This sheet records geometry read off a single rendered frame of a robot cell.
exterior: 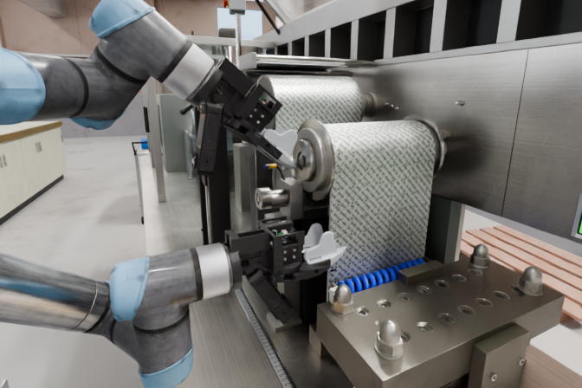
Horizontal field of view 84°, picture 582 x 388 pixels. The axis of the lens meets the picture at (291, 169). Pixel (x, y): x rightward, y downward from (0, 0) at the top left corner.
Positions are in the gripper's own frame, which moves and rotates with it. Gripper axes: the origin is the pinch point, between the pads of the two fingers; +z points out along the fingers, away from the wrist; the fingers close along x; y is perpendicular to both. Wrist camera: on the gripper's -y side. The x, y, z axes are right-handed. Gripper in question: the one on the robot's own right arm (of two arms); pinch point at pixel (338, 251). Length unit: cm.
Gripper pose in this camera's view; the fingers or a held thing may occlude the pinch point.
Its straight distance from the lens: 59.9
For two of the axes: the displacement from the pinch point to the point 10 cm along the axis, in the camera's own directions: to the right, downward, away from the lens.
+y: 0.0, -9.7, -2.3
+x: -4.3, -2.1, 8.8
